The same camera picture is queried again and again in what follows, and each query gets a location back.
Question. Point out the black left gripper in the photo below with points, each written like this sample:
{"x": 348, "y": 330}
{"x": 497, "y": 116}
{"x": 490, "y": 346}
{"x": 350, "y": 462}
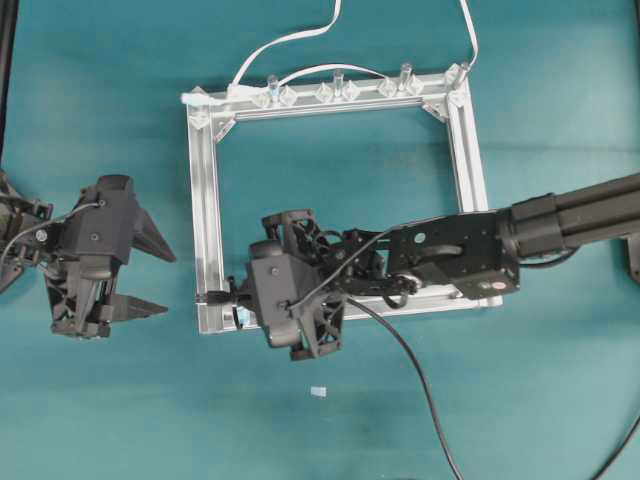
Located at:
{"x": 86, "y": 309}

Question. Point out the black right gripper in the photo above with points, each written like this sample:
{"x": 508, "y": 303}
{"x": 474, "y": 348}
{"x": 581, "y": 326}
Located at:
{"x": 299, "y": 235}

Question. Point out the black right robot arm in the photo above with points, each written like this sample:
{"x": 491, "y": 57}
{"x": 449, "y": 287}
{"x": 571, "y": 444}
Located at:
{"x": 479, "y": 254}

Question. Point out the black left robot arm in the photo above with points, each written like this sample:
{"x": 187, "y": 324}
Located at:
{"x": 24, "y": 236}

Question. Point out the small blue tape piece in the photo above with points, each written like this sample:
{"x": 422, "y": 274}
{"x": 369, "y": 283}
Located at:
{"x": 318, "y": 391}

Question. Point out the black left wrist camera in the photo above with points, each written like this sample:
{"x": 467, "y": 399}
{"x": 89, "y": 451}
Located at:
{"x": 99, "y": 236}

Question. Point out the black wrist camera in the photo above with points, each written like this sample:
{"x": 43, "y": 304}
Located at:
{"x": 99, "y": 236}
{"x": 283, "y": 295}

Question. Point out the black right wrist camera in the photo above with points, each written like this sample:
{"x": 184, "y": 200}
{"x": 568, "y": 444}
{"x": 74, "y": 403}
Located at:
{"x": 283, "y": 295}

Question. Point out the aluminium post with blue tape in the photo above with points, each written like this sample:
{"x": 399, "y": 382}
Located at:
{"x": 273, "y": 88}

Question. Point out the aluminium standoff post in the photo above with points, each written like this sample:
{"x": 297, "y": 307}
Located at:
{"x": 338, "y": 84}
{"x": 404, "y": 76}
{"x": 463, "y": 72}

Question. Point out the aluminium extrusion frame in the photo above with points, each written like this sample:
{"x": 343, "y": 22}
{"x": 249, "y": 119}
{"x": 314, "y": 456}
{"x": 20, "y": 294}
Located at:
{"x": 375, "y": 158}

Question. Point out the black vertical rail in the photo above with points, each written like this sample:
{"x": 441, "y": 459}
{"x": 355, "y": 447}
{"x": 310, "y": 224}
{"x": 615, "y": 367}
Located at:
{"x": 9, "y": 17}

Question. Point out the grey mount plate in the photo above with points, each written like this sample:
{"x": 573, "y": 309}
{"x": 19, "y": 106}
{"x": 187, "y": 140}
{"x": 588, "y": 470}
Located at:
{"x": 632, "y": 242}

